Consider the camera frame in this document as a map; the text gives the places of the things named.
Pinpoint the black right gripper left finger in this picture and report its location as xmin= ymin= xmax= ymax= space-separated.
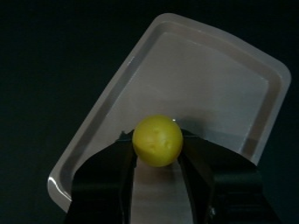
xmin=62 ymin=129 xmax=138 ymax=224

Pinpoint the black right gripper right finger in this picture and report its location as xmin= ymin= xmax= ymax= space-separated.
xmin=177 ymin=128 xmax=285 ymax=224

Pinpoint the yellow toy can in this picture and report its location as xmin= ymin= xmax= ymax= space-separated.
xmin=131 ymin=114 xmax=185 ymax=168

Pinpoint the pink rectangular plastic plate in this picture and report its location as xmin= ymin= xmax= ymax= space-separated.
xmin=47 ymin=12 xmax=293 ymax=224

